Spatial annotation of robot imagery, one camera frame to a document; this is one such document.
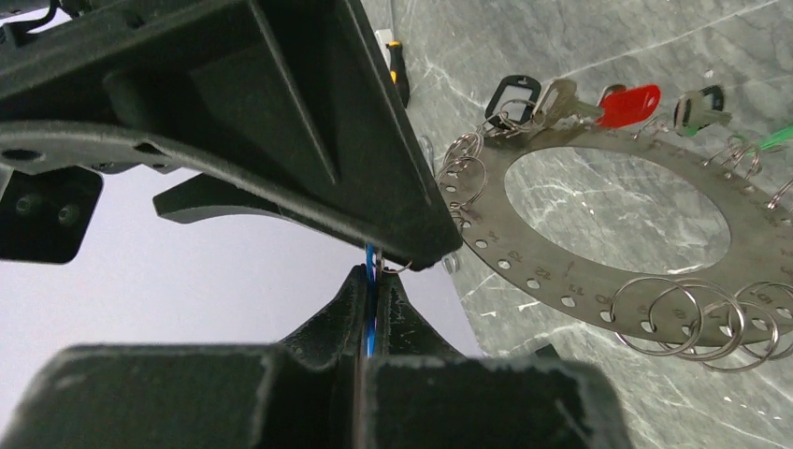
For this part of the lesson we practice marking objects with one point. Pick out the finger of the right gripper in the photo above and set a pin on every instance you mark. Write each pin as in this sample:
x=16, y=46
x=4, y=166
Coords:
x=288, y=100

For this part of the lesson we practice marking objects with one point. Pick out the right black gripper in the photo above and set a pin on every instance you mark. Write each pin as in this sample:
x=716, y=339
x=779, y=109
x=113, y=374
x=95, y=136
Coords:
x=44, y=217

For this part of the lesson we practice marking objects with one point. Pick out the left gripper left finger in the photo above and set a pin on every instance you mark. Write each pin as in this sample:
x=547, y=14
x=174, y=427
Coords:
x=299, y=392

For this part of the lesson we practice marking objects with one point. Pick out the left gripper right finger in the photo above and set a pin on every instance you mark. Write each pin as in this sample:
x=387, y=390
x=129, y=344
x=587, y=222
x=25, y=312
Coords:
x=419, y=392

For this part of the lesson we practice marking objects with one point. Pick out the blue key top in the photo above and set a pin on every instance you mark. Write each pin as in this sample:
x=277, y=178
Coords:
x=372, y=275

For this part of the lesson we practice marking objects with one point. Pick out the black key bottom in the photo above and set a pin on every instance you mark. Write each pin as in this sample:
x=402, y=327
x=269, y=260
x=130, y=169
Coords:
x=513, y=101

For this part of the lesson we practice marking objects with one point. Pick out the black key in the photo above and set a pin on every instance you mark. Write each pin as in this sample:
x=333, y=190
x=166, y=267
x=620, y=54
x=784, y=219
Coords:
x=513, y=101
x=696, y=110

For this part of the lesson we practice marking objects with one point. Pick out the red key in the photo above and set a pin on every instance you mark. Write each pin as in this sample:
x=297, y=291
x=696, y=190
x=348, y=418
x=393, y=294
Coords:
x=623, y=106

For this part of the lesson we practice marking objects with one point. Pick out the round metal keyring disc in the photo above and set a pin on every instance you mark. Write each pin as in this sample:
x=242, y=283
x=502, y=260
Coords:
x=676, y=254

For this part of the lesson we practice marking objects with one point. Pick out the green key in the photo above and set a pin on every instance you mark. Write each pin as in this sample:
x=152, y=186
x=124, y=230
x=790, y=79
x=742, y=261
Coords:
x=773, y=140

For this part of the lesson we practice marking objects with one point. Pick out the black key top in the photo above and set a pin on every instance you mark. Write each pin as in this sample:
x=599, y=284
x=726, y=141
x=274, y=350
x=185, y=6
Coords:
x=696, y=110

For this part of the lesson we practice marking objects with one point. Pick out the yellow black screwdriver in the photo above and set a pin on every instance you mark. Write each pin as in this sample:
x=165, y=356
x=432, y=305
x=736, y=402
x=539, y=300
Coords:
x=398, y=71

